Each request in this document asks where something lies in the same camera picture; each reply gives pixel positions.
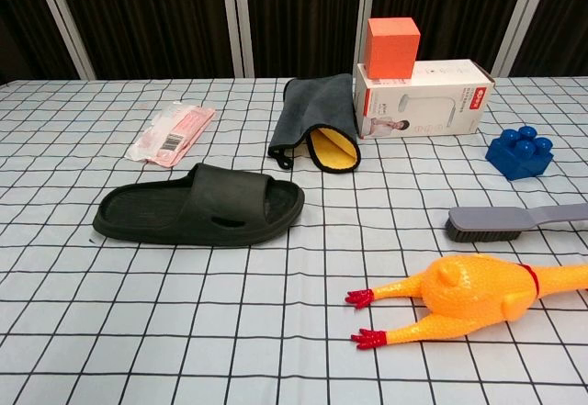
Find black rubber slipper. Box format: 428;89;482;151
91;163;307;247

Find grey cleaning brush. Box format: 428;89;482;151
443;202;588;244

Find grey towel with yellow lining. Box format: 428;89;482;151
267;73;363;173

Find checkered tablecloth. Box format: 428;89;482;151
0;75;588;405

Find pink plastic packet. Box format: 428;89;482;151
127;100;217;168

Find orange foam block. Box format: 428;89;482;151
366;17;422;81

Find white desk lamp box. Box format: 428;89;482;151
352;59;495;141

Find yellow rubber chicken toy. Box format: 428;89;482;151
345;253;588;350

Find black folding screen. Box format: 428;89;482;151
0;0;588;81

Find blue toy building block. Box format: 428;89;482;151
485;124;555;181

